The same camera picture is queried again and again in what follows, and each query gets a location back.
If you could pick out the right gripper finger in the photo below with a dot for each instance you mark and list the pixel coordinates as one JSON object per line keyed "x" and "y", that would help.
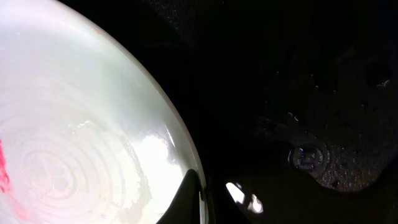
{"x": 185, "y": 206}

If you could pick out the light blue plate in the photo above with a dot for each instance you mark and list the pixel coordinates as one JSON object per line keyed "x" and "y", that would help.
{"x": 87, "y": 134}

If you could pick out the round black tray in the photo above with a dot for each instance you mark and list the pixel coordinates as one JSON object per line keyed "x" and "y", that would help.
{"x": 292, "y": 105}

